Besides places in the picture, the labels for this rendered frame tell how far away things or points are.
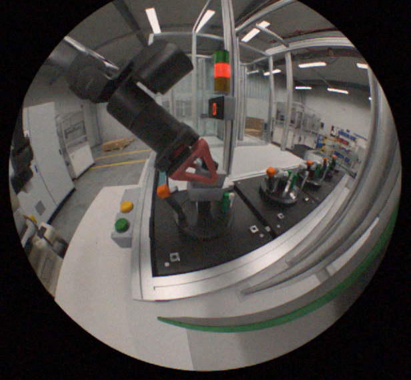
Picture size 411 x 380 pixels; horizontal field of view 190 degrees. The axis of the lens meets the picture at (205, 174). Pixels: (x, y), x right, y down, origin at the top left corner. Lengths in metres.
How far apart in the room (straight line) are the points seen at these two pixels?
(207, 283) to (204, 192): 0.17
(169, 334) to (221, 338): 0.20
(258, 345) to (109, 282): 0.37
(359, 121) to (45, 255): 11.56
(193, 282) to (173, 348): 0.22
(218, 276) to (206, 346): 0.14
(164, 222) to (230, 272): 0.18
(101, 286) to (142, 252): 0.23
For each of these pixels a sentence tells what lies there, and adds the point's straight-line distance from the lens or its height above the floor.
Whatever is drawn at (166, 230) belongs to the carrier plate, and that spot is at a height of 0.97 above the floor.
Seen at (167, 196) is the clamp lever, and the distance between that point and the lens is 0.22.
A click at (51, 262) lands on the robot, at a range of 0.77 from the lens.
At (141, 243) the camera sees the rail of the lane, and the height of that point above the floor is 0.95.
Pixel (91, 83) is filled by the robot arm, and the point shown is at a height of 1.26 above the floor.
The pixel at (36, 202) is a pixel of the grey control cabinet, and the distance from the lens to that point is 3.10.
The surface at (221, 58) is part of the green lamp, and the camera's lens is 0.42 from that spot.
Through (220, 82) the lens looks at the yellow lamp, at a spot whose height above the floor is 1.29.
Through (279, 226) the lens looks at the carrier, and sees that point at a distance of 0.31.
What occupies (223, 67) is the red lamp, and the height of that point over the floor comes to 1.34.
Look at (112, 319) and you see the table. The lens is 0.43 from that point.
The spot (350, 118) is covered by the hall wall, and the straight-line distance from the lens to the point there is 11.00.
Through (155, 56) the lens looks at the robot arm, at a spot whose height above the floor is 1.27.
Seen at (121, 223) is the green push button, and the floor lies 0.97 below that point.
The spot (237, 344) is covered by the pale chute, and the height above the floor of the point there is 1.04.
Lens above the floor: 1.19
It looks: 30 degrees down
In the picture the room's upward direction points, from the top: straight up
